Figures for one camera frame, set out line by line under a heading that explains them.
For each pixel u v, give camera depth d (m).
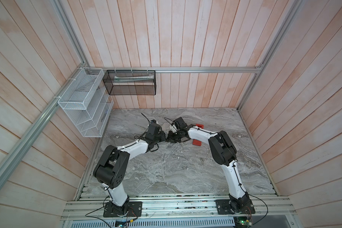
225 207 0.72
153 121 0.86
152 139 0.73
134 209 0.73
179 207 0.75
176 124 0.86
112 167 0.48
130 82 1.04
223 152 0.58
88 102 0.73
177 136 0.88
